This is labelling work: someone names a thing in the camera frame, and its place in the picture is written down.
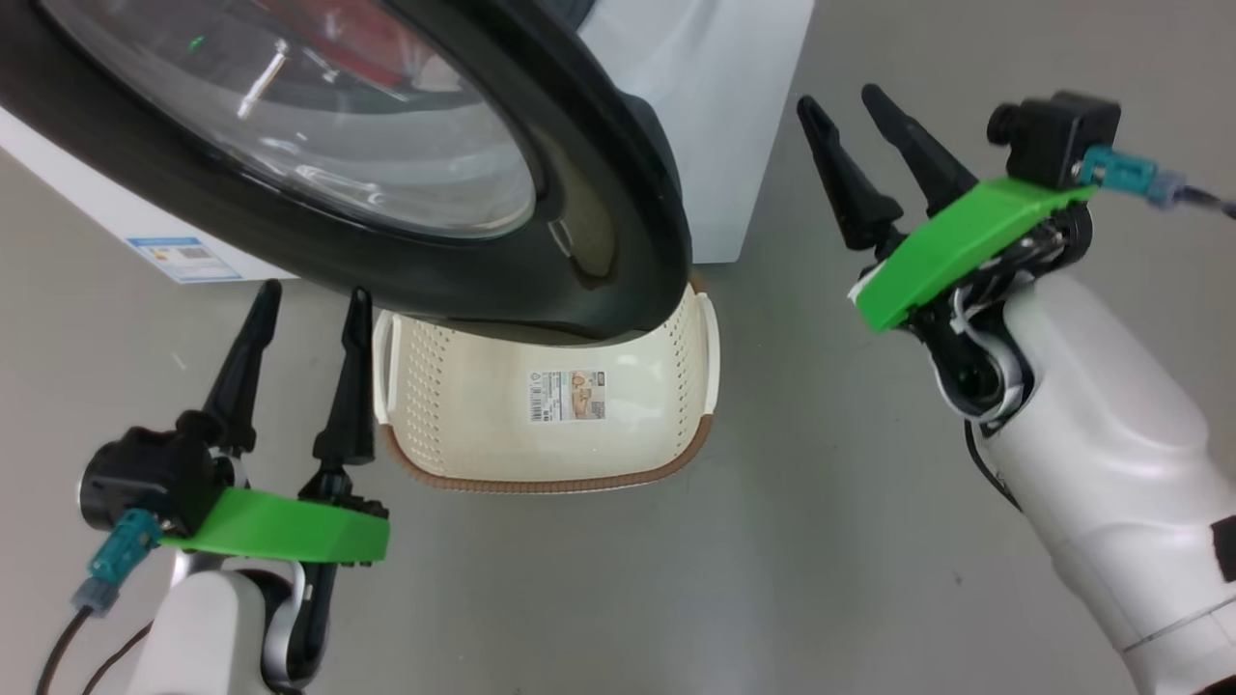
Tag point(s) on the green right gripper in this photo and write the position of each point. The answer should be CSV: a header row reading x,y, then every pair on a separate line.
x,y
956,246

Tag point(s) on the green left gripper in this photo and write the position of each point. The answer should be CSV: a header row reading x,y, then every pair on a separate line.
x,y
280,529

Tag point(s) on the black round glass washer door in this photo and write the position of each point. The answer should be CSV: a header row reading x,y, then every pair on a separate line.
x,y
618,241

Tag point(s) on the cream perforated laundry basket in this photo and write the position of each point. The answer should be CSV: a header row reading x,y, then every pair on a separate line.
x,y
463,425

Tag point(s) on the white front-load washing machine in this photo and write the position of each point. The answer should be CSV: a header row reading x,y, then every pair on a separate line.
x,y
715,97

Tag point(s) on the basket paper label sticker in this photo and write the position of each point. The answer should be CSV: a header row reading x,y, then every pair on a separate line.
x,y
567,396

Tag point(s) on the blue energy label sticker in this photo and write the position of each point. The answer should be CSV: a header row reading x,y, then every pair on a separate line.
x,y
183,259

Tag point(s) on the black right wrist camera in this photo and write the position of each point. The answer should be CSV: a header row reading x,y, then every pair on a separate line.
x,y
1057,140

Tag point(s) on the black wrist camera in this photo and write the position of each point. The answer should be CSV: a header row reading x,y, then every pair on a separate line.
x,y
145,478
1057,140

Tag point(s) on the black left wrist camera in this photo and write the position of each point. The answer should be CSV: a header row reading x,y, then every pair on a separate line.
x,y
145,478

